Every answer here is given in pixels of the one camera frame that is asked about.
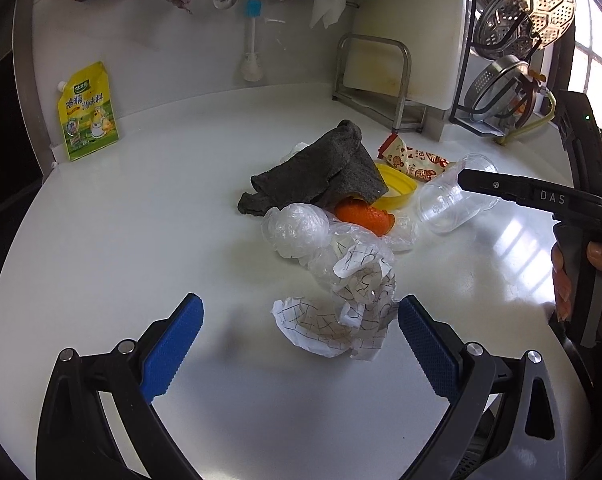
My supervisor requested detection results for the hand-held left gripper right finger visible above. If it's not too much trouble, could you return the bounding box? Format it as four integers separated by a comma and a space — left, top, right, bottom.
397, 294, 565, 480

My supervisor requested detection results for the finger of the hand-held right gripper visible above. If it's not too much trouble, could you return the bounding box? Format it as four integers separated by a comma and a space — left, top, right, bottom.
457, 168, 530, 205

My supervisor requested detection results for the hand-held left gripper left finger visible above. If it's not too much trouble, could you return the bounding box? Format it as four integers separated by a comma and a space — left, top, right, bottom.
35, 292, 204, 480

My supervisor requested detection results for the clear plastic cup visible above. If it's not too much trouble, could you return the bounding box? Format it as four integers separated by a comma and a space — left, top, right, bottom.
417, 152, 500, 235

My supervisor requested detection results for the red white snack wrapper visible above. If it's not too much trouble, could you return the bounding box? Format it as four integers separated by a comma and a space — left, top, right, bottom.
377, 135, 454, 182

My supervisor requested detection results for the yellow plastic lid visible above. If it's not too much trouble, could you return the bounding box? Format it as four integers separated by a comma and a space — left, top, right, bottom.
373, 162, 418, 211

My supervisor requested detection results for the printed paper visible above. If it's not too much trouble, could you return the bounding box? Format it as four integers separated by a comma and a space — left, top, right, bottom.
272, 240, 401, 362

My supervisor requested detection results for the orange peel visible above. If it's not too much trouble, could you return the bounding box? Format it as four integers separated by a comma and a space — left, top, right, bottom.
334, 197, 397, 237

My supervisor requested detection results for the clear plastic film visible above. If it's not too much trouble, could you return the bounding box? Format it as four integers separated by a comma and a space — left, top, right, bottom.
308, 221, 397, 296

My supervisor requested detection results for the plastic wrap ball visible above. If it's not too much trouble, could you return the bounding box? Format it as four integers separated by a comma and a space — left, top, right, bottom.
260, 202, 330, 260

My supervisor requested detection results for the dark grey cloth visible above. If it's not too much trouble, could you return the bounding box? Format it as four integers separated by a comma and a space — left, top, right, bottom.
237, 119, 389, 218

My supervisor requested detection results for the person's right hand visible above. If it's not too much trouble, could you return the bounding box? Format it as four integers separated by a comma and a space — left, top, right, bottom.
552, 241, 602, 323

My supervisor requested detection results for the gas valve with orange knob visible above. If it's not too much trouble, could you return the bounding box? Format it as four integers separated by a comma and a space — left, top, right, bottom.
508, 71, 549, 126

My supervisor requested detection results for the metal strainer pan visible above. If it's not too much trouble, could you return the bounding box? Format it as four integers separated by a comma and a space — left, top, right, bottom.
463, 55, 536, 123

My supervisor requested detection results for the window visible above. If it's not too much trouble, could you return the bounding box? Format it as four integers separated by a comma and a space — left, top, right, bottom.
566, 0, 602, 133

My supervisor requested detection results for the metal cutting board rack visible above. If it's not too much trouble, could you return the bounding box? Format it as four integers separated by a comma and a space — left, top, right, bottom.
332, 35, 428, 135

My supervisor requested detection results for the metal steamer basket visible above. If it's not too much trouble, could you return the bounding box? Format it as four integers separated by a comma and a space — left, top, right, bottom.
473, 0, 578, 63

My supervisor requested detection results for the white cutting board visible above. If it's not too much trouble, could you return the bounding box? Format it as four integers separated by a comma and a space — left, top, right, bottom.
342, 0, 476, 143

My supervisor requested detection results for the yellow seasoning pouch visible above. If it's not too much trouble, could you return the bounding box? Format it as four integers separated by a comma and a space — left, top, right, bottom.
56, 61, 122, 162

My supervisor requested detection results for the white blue bottle brush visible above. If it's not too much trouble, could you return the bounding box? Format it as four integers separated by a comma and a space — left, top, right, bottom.
240, 0, 264, 82

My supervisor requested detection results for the black steel-edged stove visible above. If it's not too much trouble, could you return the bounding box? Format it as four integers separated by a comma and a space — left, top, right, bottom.
0, 0, 57, 221

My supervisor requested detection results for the black wire lid rack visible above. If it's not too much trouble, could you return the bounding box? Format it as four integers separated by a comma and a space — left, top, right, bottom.
448, 0, 546, 141

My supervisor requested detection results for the yellow gas hose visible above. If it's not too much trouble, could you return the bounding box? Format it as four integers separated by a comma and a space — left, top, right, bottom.
496, 87, 556, 146

